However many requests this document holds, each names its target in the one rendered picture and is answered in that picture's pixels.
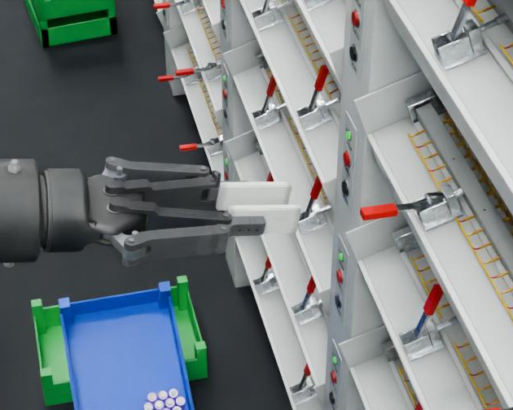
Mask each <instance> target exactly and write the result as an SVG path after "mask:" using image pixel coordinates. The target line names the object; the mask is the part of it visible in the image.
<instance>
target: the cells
mask: <svg viewBox="0 0 513 410"><path fill-rule="evenodd" d="M178 395H179V393H178V390H177V389H175V388H172V389H170V390H169V394H168V393H167V391H165V390H161V391H159V393H158V395H157V394H156V393H155V392H150V393H149V394H148V395H147V402H146V403H145V404H144V405H143V410H185V406H186V399H185V398H184V397H183V396H178Z"/></svg>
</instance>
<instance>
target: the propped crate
mask: <svg viewBox="0 0 513 410"><path fill-rule="evenodd" d="M58 301H59V312H60V320H61V326H62V331H63V337H64V347H65V352H66V358H67V363H68V373H69V379H70V384H71V390H72V399H73V405H74V410H143V405H144V404H145V403H146V402H147V395H148V394H149V393H150V392H155V393H156V394H157V395H158V393H159V391H161V390H165V391H167V393H168V394H169V390H170V389H172V388H175V389H177V390H178V393H179V395H178V396H183V397H184V398H185V399H186V406H185V410H195V408H194V404H193V400H192V396H191V388H190V384H189V380H188V376H187V371H186V364H185V360H184V356H183V352H182V344H181V340H180V336H179V332H178V324H177V320H176V316H175V311H174V307H173V300H172V297H171V287H170V284H169V281H163V282H159V286H158V289H153V290H143V291H138V292H133V293H128V294H119V295H113V296H108V297H102V298H97V299H88V300H83V301H78V302H73V303H70V299H69V297H67V298H62V299H58Z"/></svg>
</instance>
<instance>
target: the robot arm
mask: <svg viewBox="0 0 513 410"><path fill-rule="evenodd" d="M193 177H195V178H193ZM291 191H292V184H291V182H290V181H265V182H250V181H221V173H220V172H219V171H216V170H213V174H212V176H211V175H210V174H209V168H208V167H206V166H204V165H189V164H161V163H146V162H131V161H128V160H124V159H119V158H116V157H107V158H106V163H105V169H104V171H103V173H102V175H95V176H93V177H87V178H86V175H85V173H84V172H83V171H82V170H81V169H79V168H47V169H46V170H45V171H43V172H42V174H41V175H39V169H38V165H37V162H36V161H35V160H34V159H0V263H3V264H4V266H5V267H7V268H11V267H13V266H14V264H15V263H30V262H35V261H36V260H37V259H38V257H39V253H40V247H41V246H42V247H43V249H44V250H45V251H47V252H76V251H82V250H84V249H85V247H86V246H87V245H88V244H90V243H98V244H101V245H104V246H114V247H115V248H116V249H117V250H118V251H119V252H120V253H121V254H122V260H121V263H122V264H123V265H124V266H127V267H130V266H134V265H136V264H140V263H142V262H144V261H147V260H160V259H169V258H178V257H187V256H196V255H213V254H221V253H224V252H225V251H226V245H227V241H228V238H230V237H234V236H252V235H253V236H260V235H262V234H264V233H295V232H296V231H297V227H298V224H299V220H300V214H301V210H302V208H301V206H300V204H298V205H288V202H289V198H290V194H291ZM216 202H217V203H216ZM214 203H216V209H217V210H218V211H227V212H212V211H201V210H191V209H179V208H180V207H194V206H202V205H209V204H214ZM146 218H147V224H146ZM145 224H146V225H145ZM216 224H217V225H216Z"/></svg>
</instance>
